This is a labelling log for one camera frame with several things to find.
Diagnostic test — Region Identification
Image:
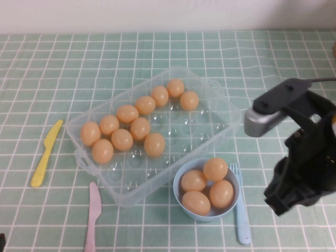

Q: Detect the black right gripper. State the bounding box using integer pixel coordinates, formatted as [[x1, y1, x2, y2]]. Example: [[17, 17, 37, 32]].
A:
[[264, 90, 336, 216]]

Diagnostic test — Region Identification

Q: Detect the tan plastic egg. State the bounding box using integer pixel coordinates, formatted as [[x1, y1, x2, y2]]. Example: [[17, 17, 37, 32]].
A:
[[115, 104, 139, 124], [203, 157, 228, 182], [134, 96, 156, 115], [130, 117, 151, 141], [144, 132, 166, 158], [92, 139, 114, 165], [180, 91, 200, 111], [151, 86, 170, 107], [209, 180, 235, 209], [99, 114, 120, 136], [80, 121, 102, 147], [180, 170, 207, 192], [182, 191, 211, 216], [111, 128, 134, 151], [166, 79, 185, 98]]

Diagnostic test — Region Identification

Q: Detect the clear plastic egg box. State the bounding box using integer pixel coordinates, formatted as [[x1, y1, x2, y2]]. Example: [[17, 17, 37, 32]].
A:
[[66, 65, 243, 208]]

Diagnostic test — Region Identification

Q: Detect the light blue plastic fork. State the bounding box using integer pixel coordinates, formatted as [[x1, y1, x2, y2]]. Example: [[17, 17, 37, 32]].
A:
[[229, 162, 250, 245]]

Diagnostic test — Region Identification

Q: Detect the yellow plastic knife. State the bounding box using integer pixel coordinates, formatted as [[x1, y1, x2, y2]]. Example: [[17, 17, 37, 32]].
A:
[[30, 119, 64, 188]]

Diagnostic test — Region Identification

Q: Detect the pink plastic knife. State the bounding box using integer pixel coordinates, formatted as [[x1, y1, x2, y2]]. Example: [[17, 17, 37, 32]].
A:
[[83, 181, 102, 252]]

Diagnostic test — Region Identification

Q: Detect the light blue plastic bowl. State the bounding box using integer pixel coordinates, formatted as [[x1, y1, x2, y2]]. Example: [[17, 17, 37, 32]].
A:
[[173, 158, 243, 223]]

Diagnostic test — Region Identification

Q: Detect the green white grid tablecloth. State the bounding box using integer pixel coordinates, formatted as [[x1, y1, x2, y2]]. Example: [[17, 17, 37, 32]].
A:
[[0, 29, 336, 252]]

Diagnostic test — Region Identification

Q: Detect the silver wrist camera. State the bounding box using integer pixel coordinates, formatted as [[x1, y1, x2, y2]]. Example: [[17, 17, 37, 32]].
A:
[[243, 106, 287, 138]]

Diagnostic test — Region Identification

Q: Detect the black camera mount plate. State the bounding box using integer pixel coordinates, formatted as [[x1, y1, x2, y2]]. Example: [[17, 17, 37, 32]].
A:
[[253, 78, 312, 116]]

